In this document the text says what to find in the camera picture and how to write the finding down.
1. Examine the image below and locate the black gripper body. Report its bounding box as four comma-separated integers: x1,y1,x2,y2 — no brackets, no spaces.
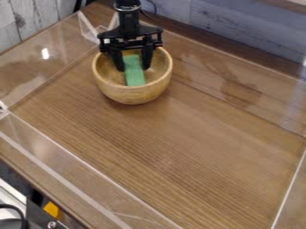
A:
96,25,164,52

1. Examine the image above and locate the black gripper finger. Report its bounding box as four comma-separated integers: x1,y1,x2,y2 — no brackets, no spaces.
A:
142,43,154,70
108,47,124,72

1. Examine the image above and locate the green rectangular block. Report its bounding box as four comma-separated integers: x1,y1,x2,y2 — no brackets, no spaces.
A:
123,55,146,87

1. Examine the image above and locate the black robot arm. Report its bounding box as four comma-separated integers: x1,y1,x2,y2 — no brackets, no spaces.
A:
96,0,164,72

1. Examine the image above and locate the brown wooden bowl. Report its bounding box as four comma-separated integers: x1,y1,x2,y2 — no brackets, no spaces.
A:
92,47,174,105

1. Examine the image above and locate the yellow sticker label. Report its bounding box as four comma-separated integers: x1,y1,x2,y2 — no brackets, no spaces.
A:
43,202,62,219

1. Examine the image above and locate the silver screw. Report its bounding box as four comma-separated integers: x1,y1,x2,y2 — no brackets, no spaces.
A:
48,221,56,229

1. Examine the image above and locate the clear acrylic corner bracket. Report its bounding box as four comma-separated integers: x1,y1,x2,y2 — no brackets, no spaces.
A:
76,12,119,45

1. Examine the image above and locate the clear acrylic front wall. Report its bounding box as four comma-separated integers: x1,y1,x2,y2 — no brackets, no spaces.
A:
0,101,183,229

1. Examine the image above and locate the black cable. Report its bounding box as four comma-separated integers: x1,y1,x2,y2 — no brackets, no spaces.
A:
0,203,28,229

